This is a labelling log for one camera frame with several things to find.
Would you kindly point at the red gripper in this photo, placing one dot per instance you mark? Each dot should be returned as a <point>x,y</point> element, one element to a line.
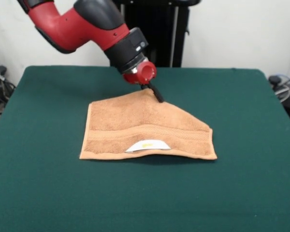
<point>142,72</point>

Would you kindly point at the orange terry towel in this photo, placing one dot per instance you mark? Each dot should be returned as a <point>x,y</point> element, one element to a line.
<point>147,125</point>

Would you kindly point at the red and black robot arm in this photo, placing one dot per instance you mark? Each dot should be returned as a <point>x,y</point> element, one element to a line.
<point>75,26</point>

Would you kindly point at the dark green table cloth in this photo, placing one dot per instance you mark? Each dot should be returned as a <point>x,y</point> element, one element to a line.
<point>50,181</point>

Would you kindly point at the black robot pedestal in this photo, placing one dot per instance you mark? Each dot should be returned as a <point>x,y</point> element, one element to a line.
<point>164,24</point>

